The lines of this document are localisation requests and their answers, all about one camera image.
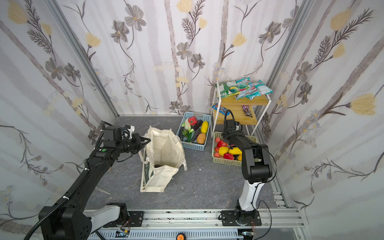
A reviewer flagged canvas tote bag floral print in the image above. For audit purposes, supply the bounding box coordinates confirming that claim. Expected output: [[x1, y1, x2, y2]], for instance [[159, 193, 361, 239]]
[[139, 127, 188, 193]]

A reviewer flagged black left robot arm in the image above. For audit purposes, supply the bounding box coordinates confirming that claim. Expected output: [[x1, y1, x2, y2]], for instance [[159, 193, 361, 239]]
[[36, 134, 151, 240]]

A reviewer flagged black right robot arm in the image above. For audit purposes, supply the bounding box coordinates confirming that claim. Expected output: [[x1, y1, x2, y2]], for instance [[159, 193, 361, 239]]
[[139, 119, 274, 227]]

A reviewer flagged blue candy bag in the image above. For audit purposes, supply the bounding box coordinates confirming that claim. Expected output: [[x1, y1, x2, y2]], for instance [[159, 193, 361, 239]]
[[212, 103, 230, 116]]

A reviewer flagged purple candy bag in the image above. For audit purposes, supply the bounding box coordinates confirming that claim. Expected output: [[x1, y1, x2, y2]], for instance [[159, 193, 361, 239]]
[[242, 105, 253, 118]]

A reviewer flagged yellow lemon toy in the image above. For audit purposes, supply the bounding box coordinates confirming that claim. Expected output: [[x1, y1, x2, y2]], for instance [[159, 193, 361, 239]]
[[218, 146, 229, 156]]

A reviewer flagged yellow banana toy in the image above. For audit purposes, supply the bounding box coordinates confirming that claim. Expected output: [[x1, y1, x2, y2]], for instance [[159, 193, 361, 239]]
[[228, 147, 242, 156]]

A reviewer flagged yellow squash toy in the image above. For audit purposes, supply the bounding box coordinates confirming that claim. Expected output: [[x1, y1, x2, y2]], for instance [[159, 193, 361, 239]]
[[201, 121, 209, 134]]

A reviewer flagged red apple toy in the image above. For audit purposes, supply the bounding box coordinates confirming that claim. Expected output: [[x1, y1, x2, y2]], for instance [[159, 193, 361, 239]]
[[223, 153, 235, 161]]

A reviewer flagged dark eggplant toy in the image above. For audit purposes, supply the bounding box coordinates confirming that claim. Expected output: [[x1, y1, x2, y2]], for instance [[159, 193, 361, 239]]
[[191, 120, 203, 132]]

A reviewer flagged orange brown potato toy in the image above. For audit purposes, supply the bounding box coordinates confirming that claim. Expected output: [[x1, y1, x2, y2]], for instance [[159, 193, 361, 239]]
[[197, 133, 207, 145]]

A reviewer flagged green plastic basket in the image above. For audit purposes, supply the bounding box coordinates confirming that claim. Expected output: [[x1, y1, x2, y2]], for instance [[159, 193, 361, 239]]
[[212, 132, 242, 167]]

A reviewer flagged red bell pepper toy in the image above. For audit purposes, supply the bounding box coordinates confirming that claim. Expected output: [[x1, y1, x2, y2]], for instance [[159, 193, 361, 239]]
[[188, 116, 198, 126]]

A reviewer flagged blue plastic basket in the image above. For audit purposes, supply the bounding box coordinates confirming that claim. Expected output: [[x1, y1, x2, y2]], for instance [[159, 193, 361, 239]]
[[176, 112, 211, 151]]

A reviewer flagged green snack packet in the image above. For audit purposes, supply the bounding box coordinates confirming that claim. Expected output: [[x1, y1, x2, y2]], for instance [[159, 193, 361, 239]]
[[218, 81, 240, 98]]

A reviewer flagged teal snack packet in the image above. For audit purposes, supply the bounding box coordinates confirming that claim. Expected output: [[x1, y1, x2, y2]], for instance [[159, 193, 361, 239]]
[[246, 80, 273, 100]]

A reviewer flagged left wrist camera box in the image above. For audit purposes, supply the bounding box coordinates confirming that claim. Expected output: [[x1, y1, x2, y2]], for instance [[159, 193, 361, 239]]
[[103, 125, 135, 143]]

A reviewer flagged white wire wooden shelf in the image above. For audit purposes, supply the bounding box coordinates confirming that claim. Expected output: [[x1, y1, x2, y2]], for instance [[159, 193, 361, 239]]
[[210, 82, 272, 137]]

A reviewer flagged black corrugated cable hose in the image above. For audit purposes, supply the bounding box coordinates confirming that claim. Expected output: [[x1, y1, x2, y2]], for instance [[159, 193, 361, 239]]
[[23, 167, 91, 240]]

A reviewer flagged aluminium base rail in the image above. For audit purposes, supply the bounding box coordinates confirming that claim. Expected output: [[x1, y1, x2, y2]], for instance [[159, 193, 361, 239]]
[[88, 208, 310, 240]]

